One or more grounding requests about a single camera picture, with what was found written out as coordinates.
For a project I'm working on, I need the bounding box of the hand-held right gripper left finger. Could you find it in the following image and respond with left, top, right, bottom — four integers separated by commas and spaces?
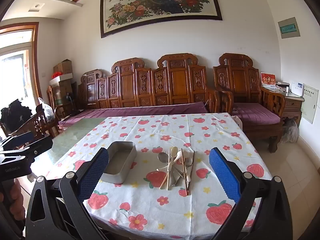
25, 147, 110, 240

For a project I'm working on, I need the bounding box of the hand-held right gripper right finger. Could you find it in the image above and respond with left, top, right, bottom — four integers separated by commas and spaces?
209, 147, 293, 240

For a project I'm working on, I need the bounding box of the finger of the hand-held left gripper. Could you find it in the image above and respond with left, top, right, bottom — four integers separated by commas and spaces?
0, 131, 34, 150
5, 135, 53, 164

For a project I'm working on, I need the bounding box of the rectangular metal tin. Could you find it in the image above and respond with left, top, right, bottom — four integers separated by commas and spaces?
100, 141, 137, 184

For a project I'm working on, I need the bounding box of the metal fork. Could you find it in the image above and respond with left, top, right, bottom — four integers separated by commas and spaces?
167, 152, 185, 190

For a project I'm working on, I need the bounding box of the cream plastic fork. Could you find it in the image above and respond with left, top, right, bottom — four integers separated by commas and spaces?
160, 147, 177, 190

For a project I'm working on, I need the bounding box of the metal spoon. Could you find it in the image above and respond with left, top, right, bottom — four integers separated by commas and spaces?
157, 152, 175, 187

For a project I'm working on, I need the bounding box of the person's left hand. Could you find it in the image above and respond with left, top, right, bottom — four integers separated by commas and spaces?
0, 179, 26, 205

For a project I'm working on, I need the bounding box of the wooden dining chair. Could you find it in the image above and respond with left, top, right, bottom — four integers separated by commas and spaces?
7, 105, 60, 140

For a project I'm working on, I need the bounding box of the black cloth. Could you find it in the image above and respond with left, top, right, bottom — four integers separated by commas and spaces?
0, 99, 33, 128

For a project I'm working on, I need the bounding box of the clear plastic bag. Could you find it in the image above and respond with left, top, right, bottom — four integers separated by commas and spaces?
37, 97, 55, 125

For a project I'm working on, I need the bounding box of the dark wooden chair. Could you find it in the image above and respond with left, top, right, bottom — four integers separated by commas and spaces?
46, 85, 78, 120

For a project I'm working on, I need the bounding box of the strawberry print tablecloth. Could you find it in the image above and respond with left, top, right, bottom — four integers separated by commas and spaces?
46, 112, 273, 240

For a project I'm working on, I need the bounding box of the purple armchair cushion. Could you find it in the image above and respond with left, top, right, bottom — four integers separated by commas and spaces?
232, 102, 280, 124

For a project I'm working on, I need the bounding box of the white flat box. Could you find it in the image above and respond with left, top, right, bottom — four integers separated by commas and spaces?
49, 74, 73, 85

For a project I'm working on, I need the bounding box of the grey plastic bag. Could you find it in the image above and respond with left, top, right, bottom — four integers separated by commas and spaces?
284, 119, 299, 144

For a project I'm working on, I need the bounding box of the brown cardboard box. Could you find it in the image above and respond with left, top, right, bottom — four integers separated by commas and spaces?
53, 59, 73, 75

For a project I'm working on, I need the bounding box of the purple sofa cushion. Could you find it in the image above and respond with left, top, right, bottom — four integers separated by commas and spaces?
59, 102, 209, 128

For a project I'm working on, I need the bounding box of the carved wooden armchair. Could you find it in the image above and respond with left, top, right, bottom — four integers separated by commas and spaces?
212, 53, 286, 153

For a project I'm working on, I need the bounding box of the wooden side table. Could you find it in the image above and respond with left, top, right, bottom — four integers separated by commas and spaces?
260, 85, 305, 130

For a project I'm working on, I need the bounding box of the carved wooden sofa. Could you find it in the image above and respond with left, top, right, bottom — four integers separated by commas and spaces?
77, 53, 234, 130

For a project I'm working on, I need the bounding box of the red desk calendar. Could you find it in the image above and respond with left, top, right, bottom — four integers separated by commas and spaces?
260, 72, 276, 87

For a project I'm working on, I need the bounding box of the white device box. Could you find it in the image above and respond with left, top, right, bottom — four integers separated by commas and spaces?
289, 81, 304, 97

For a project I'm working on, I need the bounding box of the framed peacock painting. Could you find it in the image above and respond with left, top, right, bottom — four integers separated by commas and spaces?
100, 0, 223, 38

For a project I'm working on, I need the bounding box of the wooden door frame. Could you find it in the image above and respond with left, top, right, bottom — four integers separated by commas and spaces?
0, 22, 42, 103

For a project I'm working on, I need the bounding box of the white wall panel door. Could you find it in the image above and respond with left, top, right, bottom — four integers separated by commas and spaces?
301, 85, 319, 124

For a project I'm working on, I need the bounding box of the grey wall fuse box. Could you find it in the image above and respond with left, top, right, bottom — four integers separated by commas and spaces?
278, 17, 300, 39

